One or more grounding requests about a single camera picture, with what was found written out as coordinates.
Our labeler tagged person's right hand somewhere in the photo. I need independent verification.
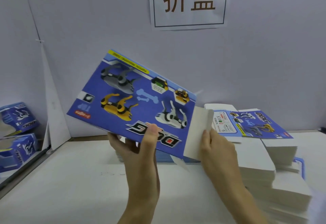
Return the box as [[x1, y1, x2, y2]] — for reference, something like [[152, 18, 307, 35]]
[[199, 128, 243, 187]]

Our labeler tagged person's left hand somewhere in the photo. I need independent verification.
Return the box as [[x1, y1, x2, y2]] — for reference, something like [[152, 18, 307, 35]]
[[107, 123, 161, 213]]

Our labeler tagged stack of boxes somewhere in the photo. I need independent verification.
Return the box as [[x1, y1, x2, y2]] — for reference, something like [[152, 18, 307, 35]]
[[204, 103, 313, 223], [116, 136, 190, 164]]

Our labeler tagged blue dog-print cardboard box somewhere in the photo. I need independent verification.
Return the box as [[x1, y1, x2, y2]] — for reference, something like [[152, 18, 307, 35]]
[[67, 49, 215, 161]]

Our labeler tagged pile of blue boxes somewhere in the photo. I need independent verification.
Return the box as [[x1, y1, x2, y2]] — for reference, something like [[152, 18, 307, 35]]
[[0, 102, 41, 173]]

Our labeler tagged person's right forearm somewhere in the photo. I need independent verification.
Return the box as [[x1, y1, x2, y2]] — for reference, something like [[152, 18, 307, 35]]
[[216, 175, 271, 224]]

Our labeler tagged person's left forearm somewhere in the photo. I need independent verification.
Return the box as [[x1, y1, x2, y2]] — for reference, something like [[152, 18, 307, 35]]
[[118, 201, 160, 224]]

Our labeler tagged white paper wall sign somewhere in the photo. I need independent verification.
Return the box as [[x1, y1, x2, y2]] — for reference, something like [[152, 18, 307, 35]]
[[148, 0, 231, 31]]

